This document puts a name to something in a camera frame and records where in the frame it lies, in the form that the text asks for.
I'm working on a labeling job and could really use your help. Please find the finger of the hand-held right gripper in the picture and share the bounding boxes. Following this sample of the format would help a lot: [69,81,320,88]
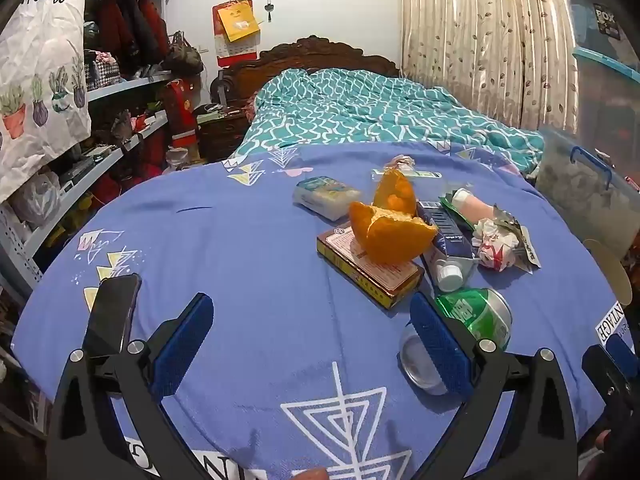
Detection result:
[581,332,640,441]

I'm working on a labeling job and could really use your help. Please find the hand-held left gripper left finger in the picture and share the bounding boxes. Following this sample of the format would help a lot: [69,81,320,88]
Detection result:
[46,292,216,480]

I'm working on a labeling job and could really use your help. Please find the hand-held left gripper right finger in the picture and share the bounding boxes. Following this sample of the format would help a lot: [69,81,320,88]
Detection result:
[409,291,581,480]

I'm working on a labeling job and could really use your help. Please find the trash bin with beige lid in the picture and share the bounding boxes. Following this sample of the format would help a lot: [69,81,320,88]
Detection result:
[582,239,633,306]

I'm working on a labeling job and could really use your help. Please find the white red wrapper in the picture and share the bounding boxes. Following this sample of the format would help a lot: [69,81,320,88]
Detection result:
[472,217,521,272]

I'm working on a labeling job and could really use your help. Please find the blue white tissue pack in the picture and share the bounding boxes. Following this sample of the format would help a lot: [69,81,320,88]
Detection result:
[292,176,362,221]

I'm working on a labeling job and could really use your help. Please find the crushed green can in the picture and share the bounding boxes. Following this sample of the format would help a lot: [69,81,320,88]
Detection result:
[399,287,513,396]

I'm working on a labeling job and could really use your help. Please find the black smartphone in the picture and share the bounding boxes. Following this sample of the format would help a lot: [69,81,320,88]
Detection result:
[82,274,142,361]

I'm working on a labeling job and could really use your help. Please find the flat brown cardboard box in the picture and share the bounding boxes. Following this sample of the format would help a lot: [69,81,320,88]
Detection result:
[316,221,426,310]

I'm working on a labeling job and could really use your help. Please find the large orange peel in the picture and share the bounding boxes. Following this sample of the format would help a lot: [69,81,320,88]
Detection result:
[348,201,438,265]

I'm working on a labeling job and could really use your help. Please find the torn silver foil packet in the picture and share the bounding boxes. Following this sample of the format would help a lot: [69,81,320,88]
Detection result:
[492,205,543,275]

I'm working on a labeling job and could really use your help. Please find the pink tube white cap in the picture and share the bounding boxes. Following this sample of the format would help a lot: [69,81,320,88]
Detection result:
[450,188,496,221]

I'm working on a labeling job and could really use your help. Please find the small orange peel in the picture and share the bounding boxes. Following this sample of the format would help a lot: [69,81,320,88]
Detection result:
[372,167,418,218]

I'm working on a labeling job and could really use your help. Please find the flat green white strip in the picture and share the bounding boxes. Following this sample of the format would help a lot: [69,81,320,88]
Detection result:
[372,169,443,179]

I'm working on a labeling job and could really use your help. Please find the clear storage box blue clips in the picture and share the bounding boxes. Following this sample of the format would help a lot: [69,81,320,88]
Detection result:
[535,127,640,256]

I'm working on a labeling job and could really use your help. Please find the grey plastic bag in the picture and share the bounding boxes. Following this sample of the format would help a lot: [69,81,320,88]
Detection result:
[12,172,61,226]

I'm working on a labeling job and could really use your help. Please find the dark wooden nightstand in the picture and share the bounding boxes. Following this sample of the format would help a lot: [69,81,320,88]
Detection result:
[197,105,251,163]

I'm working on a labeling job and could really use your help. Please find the red bag reflective stripe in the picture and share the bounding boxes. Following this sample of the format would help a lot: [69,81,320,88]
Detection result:
[165,80,198,148]

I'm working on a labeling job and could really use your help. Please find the teal patterned quilt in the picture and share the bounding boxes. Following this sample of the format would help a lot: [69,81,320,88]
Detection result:
[235,67,546,173]

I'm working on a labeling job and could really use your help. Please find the grey metal shelf unit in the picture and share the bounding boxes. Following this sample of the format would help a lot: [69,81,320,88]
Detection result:
[0,0,173,306]

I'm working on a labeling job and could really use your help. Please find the clear storage box blue lid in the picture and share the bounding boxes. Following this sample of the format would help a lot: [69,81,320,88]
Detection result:
[572,47,640,156]

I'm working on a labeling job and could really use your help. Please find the houndstooth bag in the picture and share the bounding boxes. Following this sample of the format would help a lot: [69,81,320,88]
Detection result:
[85,50,121,91]

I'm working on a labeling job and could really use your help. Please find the brown handbag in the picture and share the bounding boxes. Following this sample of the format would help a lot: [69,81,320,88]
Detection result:
[167,30,203,73]

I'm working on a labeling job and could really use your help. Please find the beige leaf print curtain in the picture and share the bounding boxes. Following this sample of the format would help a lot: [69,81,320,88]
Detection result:
[397,0,581,133]

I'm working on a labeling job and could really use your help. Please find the white plant print cloth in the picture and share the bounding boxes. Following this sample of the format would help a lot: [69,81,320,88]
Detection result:
[0,0,93,203]

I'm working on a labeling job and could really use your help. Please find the yellow paper sheet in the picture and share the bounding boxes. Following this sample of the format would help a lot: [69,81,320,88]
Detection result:
[220,2,261,43]

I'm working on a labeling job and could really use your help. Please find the red hanging clothes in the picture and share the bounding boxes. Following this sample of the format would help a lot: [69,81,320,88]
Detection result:
[97,0,168,61]

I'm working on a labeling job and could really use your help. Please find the clear storage box black label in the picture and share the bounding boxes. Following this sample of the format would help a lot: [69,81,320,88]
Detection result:
[557,0,640,61]

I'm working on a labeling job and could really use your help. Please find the red wall calendar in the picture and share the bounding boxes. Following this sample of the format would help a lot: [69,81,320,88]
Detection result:
[212,0,261,68]

